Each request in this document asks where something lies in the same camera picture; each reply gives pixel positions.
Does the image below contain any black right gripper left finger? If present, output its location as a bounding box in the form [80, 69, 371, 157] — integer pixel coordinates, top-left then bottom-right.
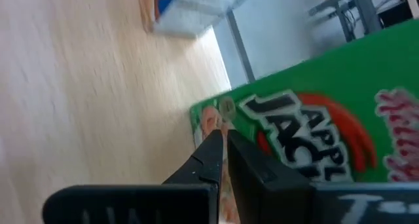
[162, 128, 225, 186]

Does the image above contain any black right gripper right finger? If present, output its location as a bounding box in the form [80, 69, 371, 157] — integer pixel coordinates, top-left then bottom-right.
[227, 129, 316, 224]

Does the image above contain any green Apple Jacks cereal box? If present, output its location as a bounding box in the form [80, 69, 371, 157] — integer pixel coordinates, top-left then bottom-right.
[189, 18, 419, 224]

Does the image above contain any blue Frosted Flakes cereal box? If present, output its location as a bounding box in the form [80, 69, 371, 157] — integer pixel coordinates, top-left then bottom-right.
[136, 0, 263, 41]

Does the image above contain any wooden top background desk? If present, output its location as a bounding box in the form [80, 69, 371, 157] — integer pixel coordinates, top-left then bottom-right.
[306, 0, 419, 44]

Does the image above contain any black metal shelf end frame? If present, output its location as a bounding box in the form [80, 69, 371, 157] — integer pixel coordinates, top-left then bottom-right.
[225, 9, 257, 84]

